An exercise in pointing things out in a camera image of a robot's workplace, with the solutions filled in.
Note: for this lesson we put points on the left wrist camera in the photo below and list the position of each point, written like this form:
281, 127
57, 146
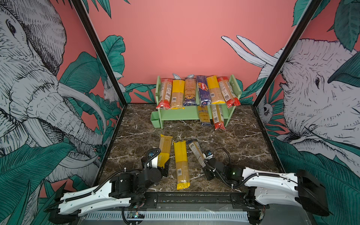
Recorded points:
150, 160

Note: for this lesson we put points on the small green side cup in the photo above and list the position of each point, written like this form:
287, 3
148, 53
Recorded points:
155, 120

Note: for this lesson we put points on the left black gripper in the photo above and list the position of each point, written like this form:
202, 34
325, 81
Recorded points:
161, 170

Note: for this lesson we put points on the black frame post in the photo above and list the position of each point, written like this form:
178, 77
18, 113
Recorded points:
297, 33
87, 24

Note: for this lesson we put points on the red spaghetti bag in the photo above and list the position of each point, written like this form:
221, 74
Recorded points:
165, 94
227, 92
217, 117

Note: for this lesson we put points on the yellow Tatime spaghetti bag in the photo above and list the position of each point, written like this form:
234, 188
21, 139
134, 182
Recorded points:
165, 146

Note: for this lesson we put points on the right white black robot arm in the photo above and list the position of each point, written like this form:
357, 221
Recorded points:
301, 189

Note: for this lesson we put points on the green two-tier shelf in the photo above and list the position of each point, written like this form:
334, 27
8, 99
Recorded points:
190, 112

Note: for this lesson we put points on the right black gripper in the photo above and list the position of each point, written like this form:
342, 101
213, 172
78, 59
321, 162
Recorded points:
206, 173

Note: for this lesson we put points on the right black frame post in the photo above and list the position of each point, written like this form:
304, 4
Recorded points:
297, 33

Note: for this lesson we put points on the blue Ankara spaghetti bag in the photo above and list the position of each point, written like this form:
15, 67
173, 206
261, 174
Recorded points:
204, 117

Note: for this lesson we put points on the yellow orange spaghetti bag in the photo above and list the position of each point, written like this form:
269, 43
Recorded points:
215, 92

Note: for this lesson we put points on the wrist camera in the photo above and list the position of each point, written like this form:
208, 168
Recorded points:
150, 160
208, 155

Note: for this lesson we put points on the blue Barilla spaghetti box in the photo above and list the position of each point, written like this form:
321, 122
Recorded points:
203, 90

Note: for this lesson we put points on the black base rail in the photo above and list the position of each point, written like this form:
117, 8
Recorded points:
237, 200

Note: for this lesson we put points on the left black frame post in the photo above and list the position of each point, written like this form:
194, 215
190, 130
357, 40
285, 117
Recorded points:
87, 24

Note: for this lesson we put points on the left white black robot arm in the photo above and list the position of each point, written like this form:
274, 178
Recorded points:
126, 188

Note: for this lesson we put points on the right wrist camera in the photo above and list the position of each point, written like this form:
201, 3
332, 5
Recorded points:
208, 155

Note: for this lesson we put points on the long yellow spaghetti bag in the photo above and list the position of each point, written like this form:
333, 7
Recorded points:
181, 163

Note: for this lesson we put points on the white slotted cable duct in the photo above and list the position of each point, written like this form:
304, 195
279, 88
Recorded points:
237, 216

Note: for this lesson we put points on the blue clear spaghetti bag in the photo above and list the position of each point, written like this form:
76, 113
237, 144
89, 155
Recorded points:
197, 151

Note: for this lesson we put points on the small yellow pasta bag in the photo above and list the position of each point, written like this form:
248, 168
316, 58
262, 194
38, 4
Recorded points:
190, 92

